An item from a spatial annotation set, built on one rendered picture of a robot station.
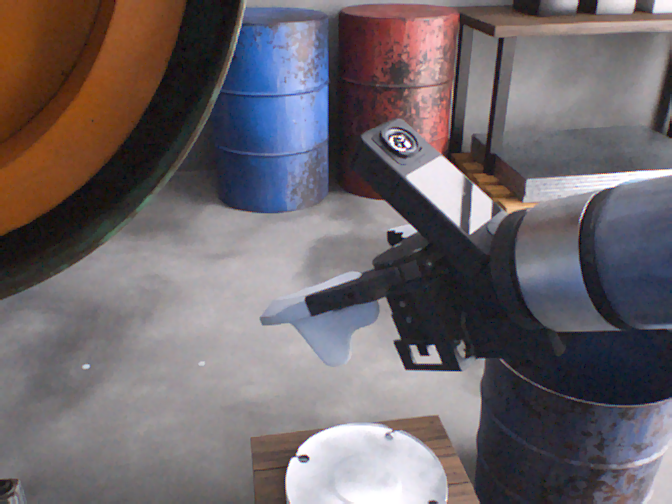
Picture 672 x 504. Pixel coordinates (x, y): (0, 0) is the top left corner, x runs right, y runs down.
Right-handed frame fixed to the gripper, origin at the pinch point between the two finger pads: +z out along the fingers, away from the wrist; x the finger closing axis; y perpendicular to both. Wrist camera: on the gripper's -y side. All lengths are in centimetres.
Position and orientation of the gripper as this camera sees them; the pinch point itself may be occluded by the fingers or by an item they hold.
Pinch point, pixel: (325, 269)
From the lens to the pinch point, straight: 53.1
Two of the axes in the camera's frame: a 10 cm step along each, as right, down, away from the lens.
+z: -6.1, 1.1, 7.9
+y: 3.9, 9.0, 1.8
